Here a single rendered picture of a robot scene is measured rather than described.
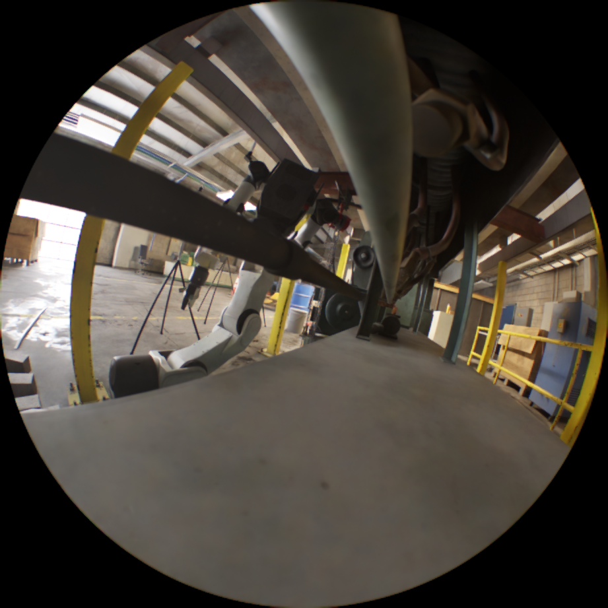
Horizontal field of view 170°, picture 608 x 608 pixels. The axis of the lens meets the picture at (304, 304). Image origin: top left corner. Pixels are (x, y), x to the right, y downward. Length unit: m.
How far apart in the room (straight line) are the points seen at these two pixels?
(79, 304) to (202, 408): 0.84
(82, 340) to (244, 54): 1.73
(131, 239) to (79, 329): 8.25
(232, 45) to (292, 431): 1.68
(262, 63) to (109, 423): 1.65
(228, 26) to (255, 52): 0.27
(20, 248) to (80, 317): 5.57
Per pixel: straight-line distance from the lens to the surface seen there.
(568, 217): 2.12
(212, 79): 1.48
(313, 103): 1.46
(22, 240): 6.44
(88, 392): 1.13
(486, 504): 0.19
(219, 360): 0.92
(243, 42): 1.58
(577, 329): 3.13
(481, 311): 7.13
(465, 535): 0.16
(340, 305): 1.68
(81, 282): 0.95
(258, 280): 0.92
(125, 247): 9.08
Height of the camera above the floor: 0.70
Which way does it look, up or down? 4 degrees down
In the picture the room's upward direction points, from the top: 14 degrees clockwise
